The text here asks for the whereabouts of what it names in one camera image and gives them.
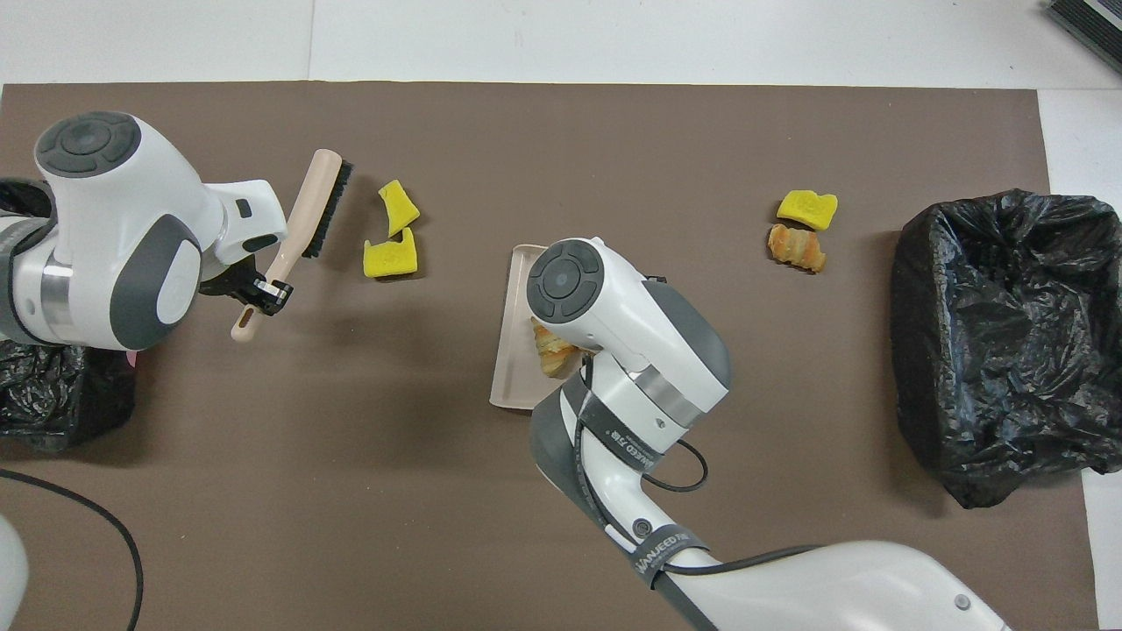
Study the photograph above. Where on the brown table mat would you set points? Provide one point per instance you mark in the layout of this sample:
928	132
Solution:
614	158

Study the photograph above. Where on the yellow sponge wedge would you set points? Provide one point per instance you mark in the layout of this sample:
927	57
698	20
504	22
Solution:
399	206

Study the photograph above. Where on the notched yellow sponge piece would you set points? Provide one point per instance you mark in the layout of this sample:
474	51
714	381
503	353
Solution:
390	258

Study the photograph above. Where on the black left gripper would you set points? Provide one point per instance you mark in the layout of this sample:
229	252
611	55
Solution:
219	285

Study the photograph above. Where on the dark grey ribbed object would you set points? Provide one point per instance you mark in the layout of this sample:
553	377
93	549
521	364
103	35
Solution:
1096	26

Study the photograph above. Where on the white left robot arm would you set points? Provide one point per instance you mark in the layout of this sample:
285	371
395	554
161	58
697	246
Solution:
105	228

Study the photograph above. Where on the beige plastic dustpan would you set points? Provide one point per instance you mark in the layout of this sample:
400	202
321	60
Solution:
513	350

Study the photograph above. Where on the black plastic trash bag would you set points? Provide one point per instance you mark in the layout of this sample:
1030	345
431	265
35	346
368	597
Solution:
1008	350
53	394

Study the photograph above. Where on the pale-ended croissant piece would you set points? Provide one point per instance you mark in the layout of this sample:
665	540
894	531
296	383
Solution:
552	350

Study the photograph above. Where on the striped croissant piece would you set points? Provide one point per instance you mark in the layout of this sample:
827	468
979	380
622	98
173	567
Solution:
796	247

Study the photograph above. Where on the beige brush with black bristles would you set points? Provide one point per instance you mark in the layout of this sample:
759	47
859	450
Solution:
307	206

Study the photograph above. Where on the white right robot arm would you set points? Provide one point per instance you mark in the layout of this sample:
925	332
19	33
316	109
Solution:
631	333

